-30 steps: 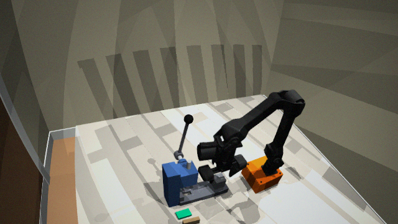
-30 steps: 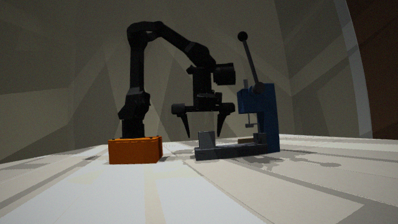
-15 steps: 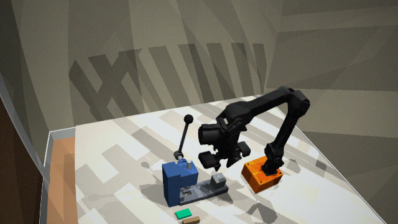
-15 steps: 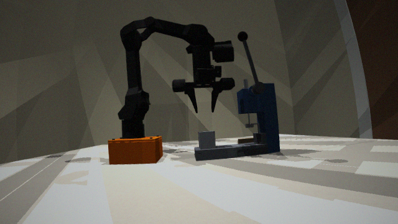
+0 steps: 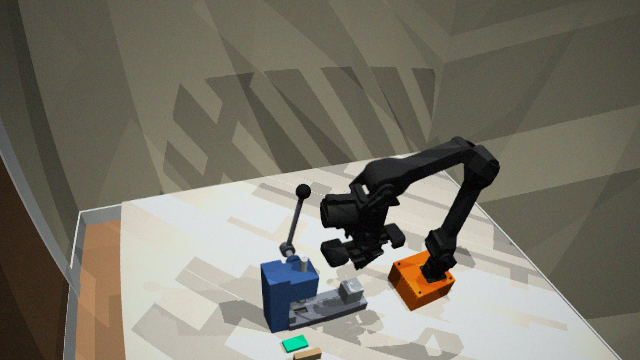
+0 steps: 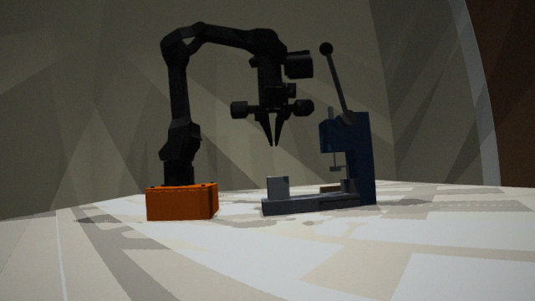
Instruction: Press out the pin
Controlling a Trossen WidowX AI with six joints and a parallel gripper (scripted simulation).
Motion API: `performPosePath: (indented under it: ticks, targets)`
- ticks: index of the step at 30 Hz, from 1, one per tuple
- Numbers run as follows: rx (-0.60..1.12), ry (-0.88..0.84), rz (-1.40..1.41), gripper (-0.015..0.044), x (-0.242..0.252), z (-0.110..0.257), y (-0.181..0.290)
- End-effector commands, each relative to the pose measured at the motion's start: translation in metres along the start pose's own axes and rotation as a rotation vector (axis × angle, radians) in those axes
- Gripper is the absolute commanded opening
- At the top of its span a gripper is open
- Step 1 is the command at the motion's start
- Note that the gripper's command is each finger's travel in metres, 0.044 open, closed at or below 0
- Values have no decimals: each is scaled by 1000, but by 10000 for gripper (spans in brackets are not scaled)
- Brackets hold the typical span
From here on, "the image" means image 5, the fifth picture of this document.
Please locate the blue arbor press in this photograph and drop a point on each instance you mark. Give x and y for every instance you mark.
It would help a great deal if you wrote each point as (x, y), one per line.
(289, 290)

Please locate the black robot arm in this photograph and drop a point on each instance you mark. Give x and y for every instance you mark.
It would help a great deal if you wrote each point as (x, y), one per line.
(387, 178)

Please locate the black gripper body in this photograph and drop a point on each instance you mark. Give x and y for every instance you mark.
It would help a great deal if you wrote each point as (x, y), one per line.
(363, 239)

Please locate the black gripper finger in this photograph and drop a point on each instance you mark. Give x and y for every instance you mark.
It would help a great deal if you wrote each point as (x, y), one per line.
(370, 256)
(357, 262)

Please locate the green flat block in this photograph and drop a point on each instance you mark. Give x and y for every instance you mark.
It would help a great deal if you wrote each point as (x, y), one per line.
(296, 343)

